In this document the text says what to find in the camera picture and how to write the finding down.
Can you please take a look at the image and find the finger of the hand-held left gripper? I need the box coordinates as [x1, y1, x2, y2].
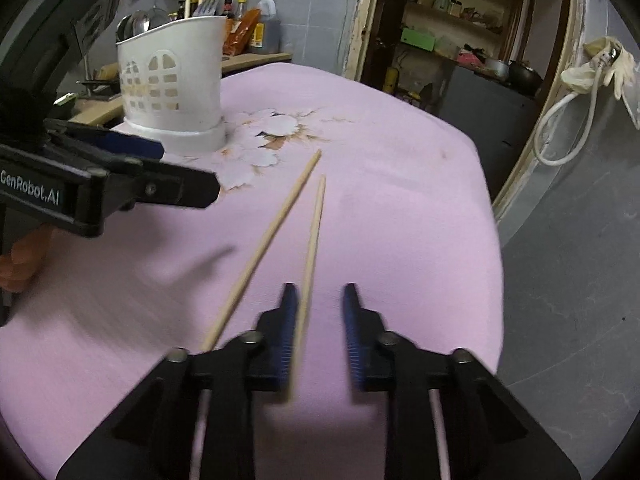
[45, 119, 166, 162]
[94, 155, 221, 218]

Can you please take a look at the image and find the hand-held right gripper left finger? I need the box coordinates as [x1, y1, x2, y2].
[55, 282, 301, 480]

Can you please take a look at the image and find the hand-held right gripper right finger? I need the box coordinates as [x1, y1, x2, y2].
[342, 282, 583, 480]

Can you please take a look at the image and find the white plastic utensil basket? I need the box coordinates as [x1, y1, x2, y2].
[115, 15, 228, 153]

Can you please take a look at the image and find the person's left hand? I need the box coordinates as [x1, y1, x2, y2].
[0, 224, 54, 294]

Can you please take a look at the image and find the pink floral tablecloth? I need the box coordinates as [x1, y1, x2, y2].
[0, 62, 503, 480]

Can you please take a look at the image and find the orange snack packet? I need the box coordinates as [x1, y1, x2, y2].
[222, 7, 262, 57]

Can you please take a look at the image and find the large oil bottle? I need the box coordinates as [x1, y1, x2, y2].
[249, 0, 282, 56]

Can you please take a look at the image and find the black cabinet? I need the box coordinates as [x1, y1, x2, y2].
[434, 62, 539, 197]

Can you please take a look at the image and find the green box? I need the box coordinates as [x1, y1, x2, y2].
[400, 27, 436, 52]

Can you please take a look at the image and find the red cloth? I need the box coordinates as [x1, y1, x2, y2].
[456, 49, 489, 69]

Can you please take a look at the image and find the metal pot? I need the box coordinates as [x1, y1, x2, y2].
[483, 57, 511, 82]

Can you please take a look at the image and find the black wok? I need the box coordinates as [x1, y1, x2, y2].
[507, 59, 544, 94]

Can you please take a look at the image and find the dark wooden shelf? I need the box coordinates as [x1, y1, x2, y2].
[370, 0, 532, 69]

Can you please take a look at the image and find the wooden door frame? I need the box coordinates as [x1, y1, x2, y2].
[345, 0, 588, 221]

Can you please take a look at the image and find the white hose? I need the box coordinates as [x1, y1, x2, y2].
[531, 47, 624, 167]

